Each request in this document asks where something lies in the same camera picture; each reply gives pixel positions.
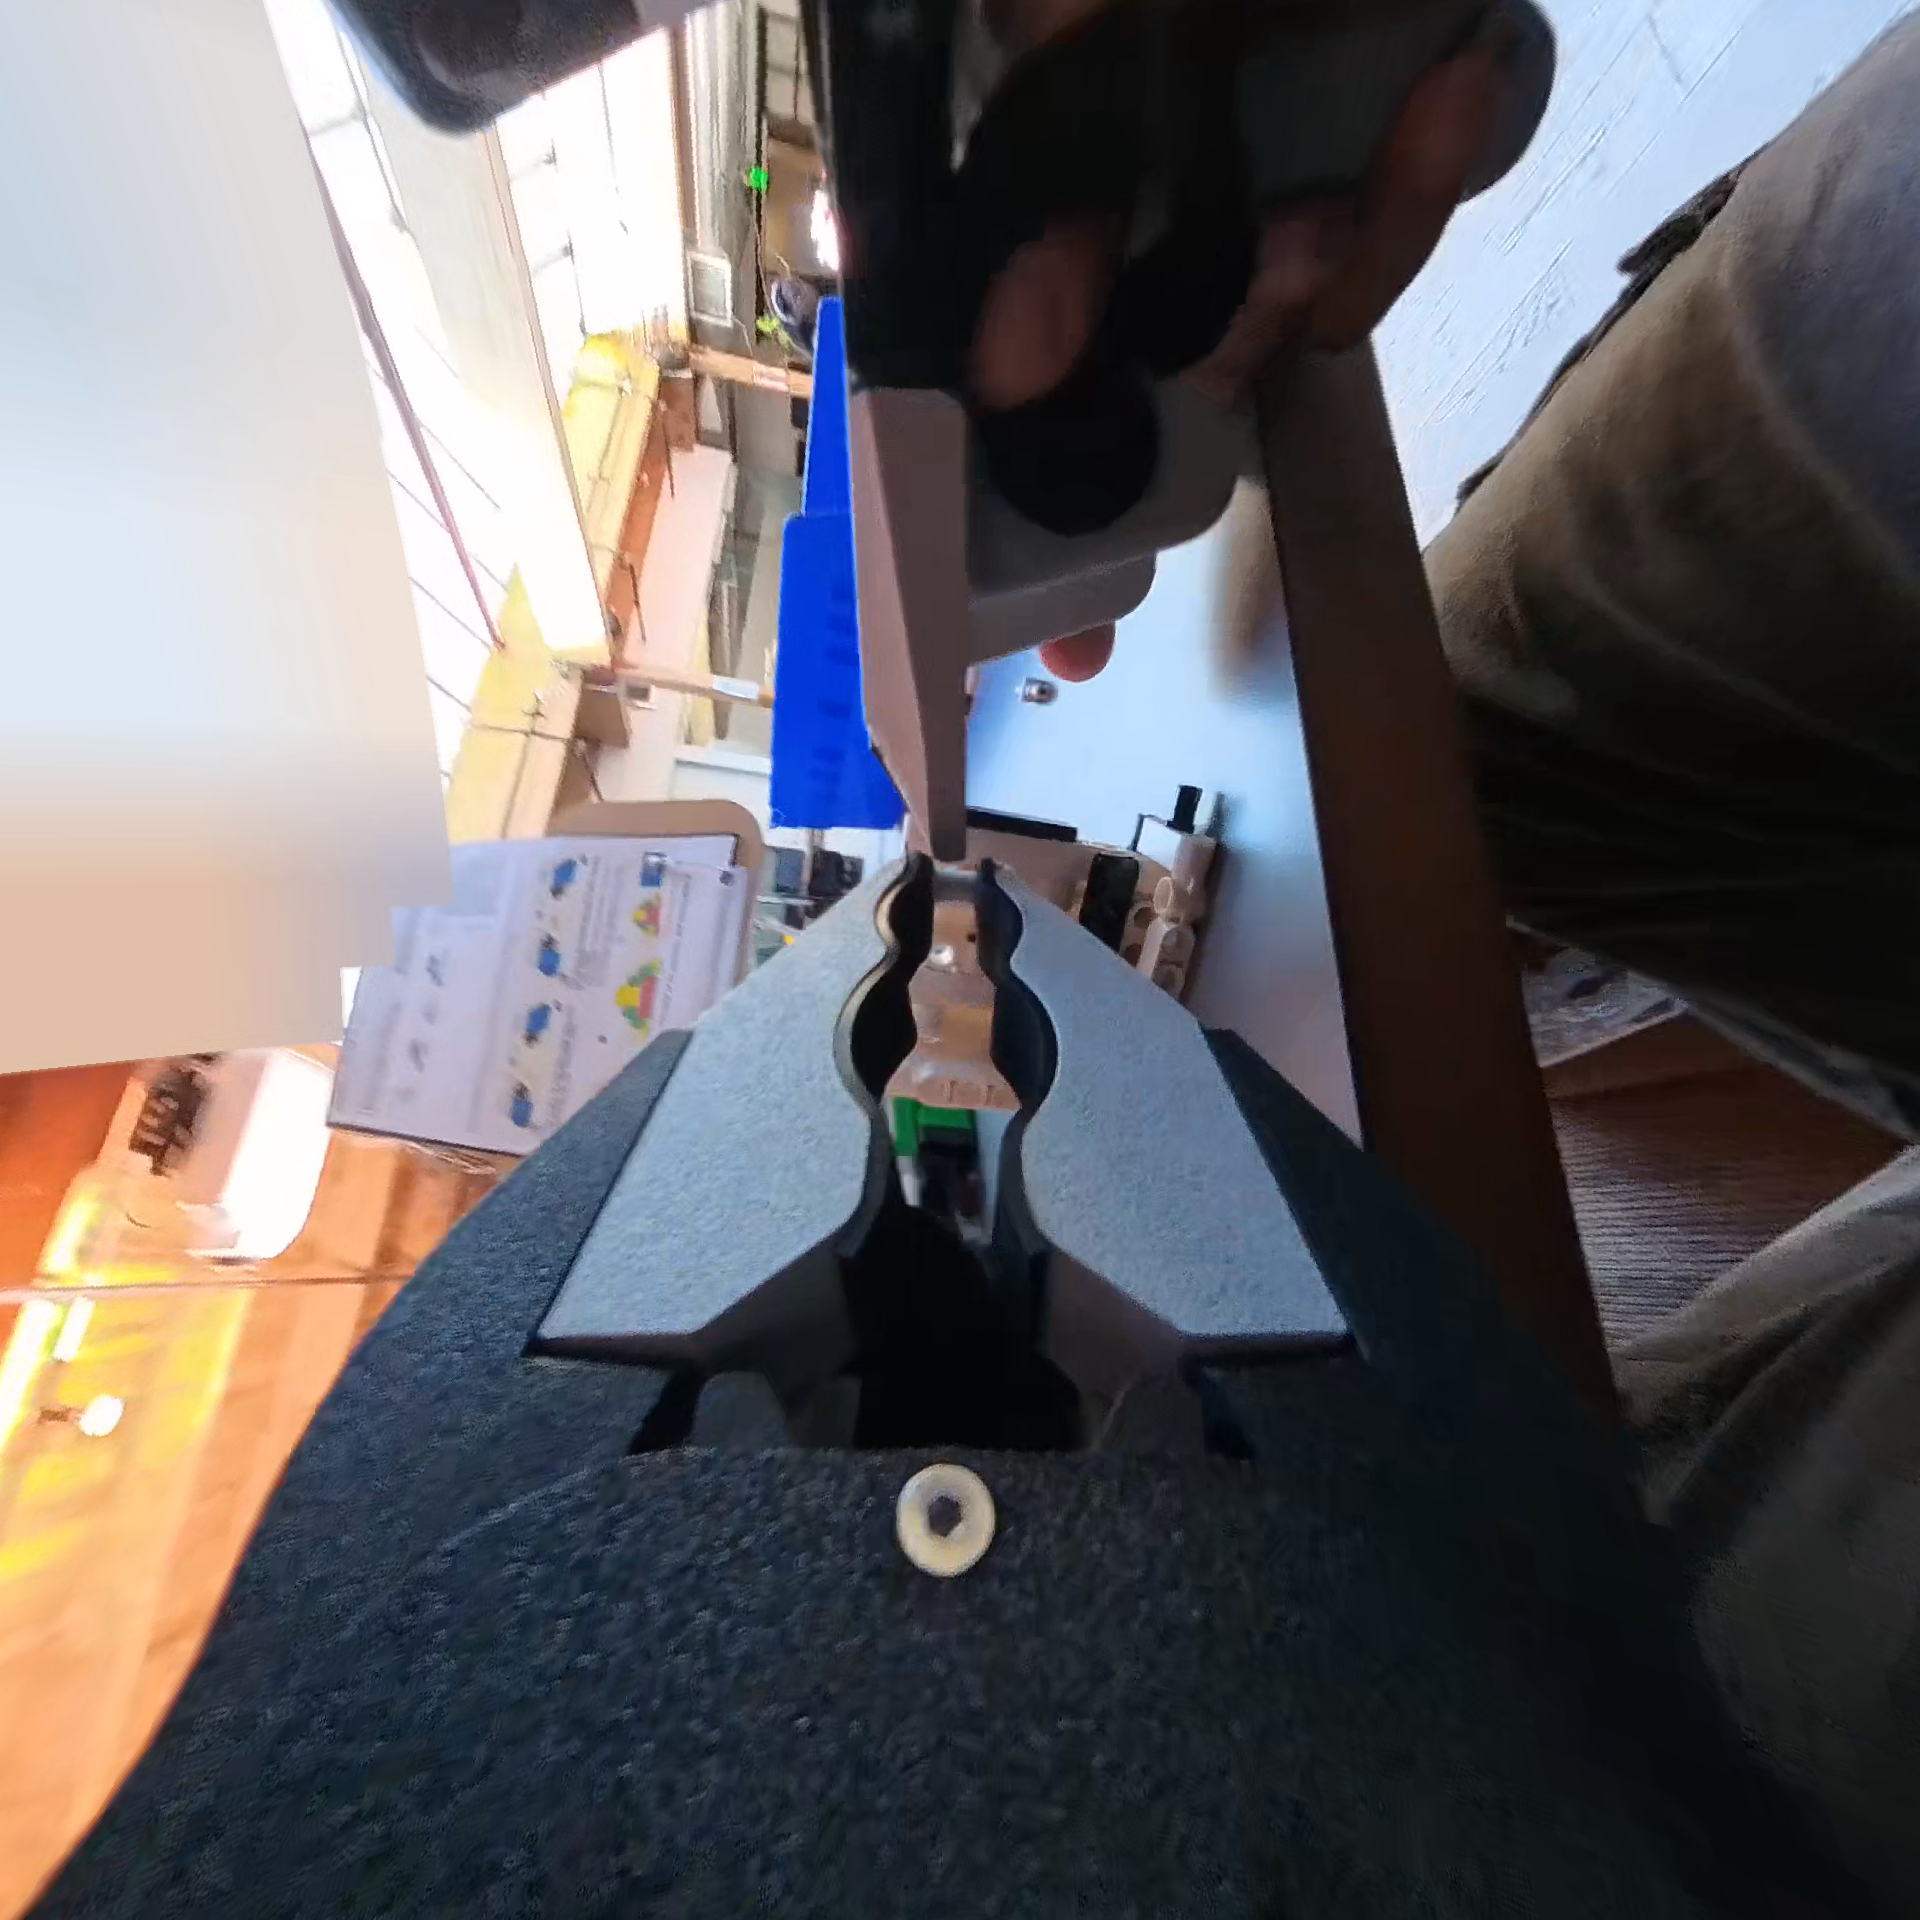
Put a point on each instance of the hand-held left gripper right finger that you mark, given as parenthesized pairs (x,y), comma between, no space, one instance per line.
(1169,1170)

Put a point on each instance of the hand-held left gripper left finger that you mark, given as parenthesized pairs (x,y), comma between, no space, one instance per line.
(723,1170)

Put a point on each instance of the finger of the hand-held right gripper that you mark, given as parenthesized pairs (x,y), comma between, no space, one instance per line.
(912,598)

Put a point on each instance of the white lego beam assembly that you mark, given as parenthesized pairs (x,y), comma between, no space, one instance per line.
(946,1036)

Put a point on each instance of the white green lego truck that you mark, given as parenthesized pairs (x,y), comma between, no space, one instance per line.
(1164,915)

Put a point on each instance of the person's right hand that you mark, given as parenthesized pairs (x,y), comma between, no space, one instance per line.
(1335,240)

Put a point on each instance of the blue plastic bin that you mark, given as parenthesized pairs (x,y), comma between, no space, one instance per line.
(817,676)

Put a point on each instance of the printed instruction sheet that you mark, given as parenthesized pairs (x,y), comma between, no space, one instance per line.
(497,990)

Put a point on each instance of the wooden clipboard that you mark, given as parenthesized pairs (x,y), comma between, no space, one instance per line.
(661,821)

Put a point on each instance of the white ceiling projector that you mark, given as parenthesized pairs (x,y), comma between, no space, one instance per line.
(256,1156)

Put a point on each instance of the ceiling spot lamp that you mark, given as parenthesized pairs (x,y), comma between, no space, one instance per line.
(100,1415)

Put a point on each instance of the person's leg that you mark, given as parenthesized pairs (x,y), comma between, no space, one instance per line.
(1697,598)
(1800,1501)

